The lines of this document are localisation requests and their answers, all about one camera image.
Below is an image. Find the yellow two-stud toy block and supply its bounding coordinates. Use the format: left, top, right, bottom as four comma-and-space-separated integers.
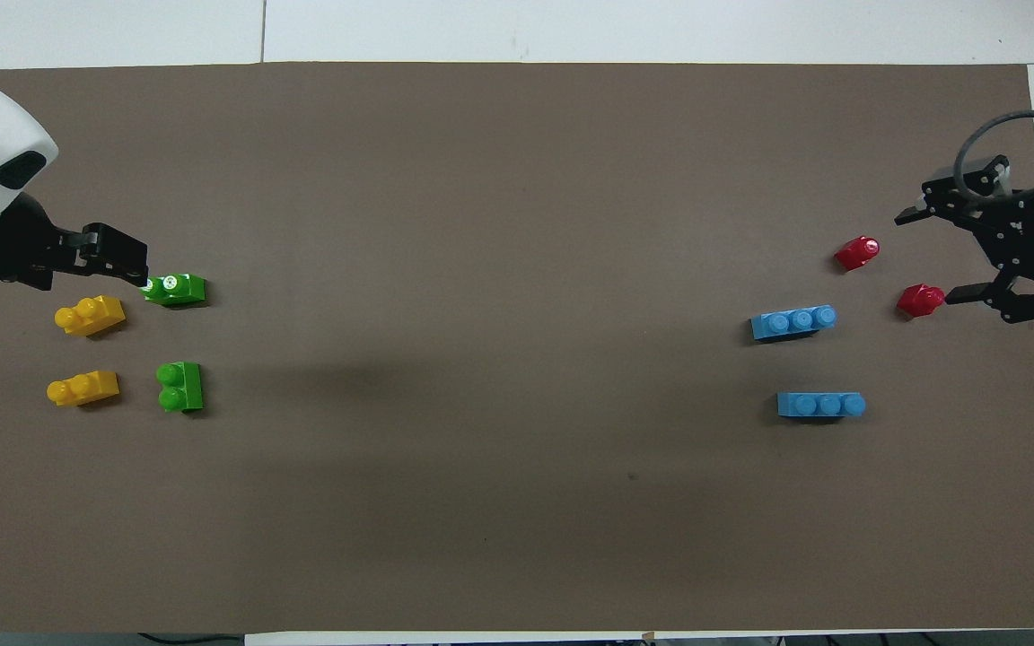
46, 371, 120, 408
54, 295, 127, 337

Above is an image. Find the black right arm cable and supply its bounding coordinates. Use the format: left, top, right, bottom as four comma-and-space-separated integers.
953, 109, 1034, 204

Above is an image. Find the brown table mat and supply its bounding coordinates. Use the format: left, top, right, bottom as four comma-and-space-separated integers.
0, 61, 1034, 634

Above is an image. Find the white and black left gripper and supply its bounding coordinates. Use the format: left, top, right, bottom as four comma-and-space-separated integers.
0, 86, 151, 292

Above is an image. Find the blue three-stud toy block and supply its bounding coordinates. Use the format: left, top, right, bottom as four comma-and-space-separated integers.
776, 391, 867, 419
749, 304, 839, 343

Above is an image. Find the black floor cable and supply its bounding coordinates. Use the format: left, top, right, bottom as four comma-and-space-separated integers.
136, 632, 245, 646

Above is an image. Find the red one-stud toy block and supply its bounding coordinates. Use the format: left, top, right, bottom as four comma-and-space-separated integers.
834, 236, 881, 272
896, 284, 946, 318

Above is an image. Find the green two-stud toy block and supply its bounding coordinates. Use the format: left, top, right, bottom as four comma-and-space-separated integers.
155, 361, 206, 415
142, 273, 207, 308

